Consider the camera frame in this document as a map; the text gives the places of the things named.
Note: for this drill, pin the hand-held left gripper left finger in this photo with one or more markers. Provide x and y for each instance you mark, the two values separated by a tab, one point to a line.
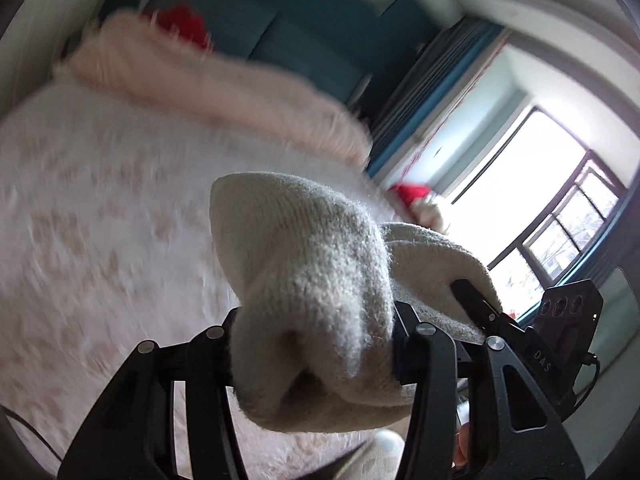
220	360

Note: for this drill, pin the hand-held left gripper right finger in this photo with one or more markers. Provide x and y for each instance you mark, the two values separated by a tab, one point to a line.
407	355

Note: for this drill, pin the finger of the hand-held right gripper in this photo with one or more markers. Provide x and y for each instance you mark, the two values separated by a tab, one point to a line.
472	300

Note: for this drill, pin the cream sweater with black hearts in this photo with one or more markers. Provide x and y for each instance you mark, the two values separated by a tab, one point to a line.
310	285

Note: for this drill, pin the red and white plush toy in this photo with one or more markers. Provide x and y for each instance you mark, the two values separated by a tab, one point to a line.
415	197

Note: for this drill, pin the bed with floral sheet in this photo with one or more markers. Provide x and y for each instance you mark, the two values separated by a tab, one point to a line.
100	235

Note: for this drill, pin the grey curtain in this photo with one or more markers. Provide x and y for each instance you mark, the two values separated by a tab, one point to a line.
440	75

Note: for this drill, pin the pink duvet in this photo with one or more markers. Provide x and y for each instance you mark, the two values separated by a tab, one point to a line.
210	85

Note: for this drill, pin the teal padded headboard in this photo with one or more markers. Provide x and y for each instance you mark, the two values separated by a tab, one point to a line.
280	35

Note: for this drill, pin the red cloth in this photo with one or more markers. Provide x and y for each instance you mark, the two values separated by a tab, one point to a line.
182	25

